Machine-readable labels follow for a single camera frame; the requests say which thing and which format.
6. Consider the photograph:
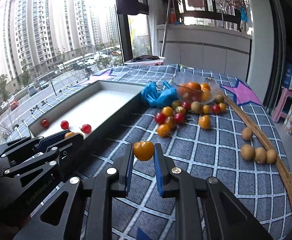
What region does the grey rectangular tray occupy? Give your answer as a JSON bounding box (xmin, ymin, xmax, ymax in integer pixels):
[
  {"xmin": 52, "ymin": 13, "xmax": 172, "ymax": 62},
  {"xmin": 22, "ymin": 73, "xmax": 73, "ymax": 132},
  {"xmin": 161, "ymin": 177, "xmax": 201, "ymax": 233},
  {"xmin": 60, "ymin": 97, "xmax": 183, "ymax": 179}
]
[{"xmin": 28, "ymin": 80, "xmax": 149, "ymax": 143}]

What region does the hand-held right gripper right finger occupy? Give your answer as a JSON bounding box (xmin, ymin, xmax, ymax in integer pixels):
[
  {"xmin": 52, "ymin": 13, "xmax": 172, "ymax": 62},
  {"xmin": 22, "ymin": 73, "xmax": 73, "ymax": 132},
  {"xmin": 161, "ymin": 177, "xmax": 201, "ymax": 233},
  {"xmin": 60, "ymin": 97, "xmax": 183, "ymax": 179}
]
[{"xmin": 153, "ymin": 143, "xmax": 274, "ymax": 240}]

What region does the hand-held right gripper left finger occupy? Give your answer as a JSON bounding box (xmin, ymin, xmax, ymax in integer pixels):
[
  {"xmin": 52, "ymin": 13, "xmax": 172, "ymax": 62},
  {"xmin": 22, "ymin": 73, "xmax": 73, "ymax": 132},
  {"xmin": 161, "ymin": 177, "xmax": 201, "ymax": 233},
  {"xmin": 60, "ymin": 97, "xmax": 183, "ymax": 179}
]
[{"xmin": 13, "ymin": 144, "xmax": 135, "ymax": 240}]

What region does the clear glass bowl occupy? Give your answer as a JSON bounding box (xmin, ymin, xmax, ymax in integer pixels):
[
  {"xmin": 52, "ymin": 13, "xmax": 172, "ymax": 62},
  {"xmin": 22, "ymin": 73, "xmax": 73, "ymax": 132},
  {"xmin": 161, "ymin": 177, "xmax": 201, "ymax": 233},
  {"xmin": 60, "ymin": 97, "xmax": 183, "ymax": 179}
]
[{"xmin": 173, "ymin": 74, "xmax": 220, "ymax": 104}]

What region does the cluster of small tomatoes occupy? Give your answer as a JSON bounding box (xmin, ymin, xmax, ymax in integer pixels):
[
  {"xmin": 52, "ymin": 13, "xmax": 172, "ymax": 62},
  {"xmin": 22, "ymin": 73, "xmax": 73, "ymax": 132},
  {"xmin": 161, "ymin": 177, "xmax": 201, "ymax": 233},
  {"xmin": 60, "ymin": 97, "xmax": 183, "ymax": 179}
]
[{"xmin": 155, "ymin": 99, "xmax": 227, "ymax": 138}]

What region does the checkered blue blanket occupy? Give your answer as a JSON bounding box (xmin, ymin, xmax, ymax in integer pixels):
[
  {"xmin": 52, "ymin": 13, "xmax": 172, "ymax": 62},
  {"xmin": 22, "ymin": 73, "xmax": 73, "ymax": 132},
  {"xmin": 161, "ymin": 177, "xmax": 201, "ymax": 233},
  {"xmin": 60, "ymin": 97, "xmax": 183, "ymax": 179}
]
[{"xmin": 6, "ymin": 64, "xmax": 292, "ymax": 240}]

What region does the blue plastic bag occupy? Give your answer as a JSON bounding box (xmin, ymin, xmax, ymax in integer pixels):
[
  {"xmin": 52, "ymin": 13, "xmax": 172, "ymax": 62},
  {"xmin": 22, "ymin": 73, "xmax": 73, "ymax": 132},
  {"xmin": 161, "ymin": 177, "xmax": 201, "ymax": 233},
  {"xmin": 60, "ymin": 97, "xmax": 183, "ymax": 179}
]
[{"xmin": 141, "ymin": 81, "xmax": 178, "ymax": 108}]

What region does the blue and white shopping bag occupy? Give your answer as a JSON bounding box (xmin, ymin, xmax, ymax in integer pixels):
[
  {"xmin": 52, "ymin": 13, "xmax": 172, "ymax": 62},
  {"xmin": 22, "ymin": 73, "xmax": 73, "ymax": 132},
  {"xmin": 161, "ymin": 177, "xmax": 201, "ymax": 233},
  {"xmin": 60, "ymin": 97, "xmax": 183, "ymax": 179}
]
[{"xmin": 282, "ymin": 62, "xmax": 292, "ymax": 90}]

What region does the long wooden slat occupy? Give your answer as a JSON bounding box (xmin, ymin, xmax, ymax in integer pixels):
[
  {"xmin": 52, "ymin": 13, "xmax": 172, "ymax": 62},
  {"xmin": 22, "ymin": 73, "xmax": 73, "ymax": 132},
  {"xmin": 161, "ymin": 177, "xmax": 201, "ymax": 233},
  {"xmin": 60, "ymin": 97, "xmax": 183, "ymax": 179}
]
[{"xmin": 221, "ymin": 92, "xmax": 292, "ymax": 217}]

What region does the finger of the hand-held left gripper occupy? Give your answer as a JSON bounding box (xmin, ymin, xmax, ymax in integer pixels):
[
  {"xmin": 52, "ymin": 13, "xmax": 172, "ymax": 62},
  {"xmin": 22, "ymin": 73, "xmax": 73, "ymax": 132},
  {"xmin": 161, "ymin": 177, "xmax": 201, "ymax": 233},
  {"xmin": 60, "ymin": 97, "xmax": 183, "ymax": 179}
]
[
  {"xmin": 1, "ymin": 134, "xmax": 84, "ymax": 193},
  {"xmin": 0, "ymin": 129, "xmax": 71, "ymax": 167}
]

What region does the metal mop pole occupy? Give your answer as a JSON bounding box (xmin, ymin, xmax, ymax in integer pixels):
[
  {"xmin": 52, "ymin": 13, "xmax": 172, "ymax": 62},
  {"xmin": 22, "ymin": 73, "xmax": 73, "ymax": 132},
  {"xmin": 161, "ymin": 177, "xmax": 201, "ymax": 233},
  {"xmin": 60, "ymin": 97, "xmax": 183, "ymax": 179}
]
[{"xmin": 160, "ymin": 0, "xmax": 173, "ymax": 57}]

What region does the yellow cherry tomato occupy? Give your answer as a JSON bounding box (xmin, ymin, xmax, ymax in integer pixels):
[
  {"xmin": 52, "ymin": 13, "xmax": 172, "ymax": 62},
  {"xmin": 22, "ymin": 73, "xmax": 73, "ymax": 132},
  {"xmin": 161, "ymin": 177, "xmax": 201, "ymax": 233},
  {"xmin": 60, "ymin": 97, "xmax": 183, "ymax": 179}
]
[
  {"xmin": 133, "ymin": 141, "xmax": 155, "ymax": 162},
  {"xmin": 64, "ymin": 131, "xmax": 84, "ymax": 139}
]

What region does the black bag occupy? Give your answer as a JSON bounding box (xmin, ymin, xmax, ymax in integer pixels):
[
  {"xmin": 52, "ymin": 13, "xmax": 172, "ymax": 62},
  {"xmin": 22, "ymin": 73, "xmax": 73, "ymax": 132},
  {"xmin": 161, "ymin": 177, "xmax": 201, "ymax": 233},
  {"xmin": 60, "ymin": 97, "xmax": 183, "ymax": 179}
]
[{"xmin": 131, "ymin": 56, "xmax": 161, "ymax": 63}]

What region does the pink plastic stool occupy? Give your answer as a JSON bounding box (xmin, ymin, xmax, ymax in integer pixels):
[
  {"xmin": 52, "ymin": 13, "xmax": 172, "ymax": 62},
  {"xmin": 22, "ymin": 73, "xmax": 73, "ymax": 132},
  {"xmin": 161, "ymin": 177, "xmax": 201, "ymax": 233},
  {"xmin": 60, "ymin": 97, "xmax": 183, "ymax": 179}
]
[{"xmin": 272, "ymin": 88, "xmax": 292, "ymax": 123}]

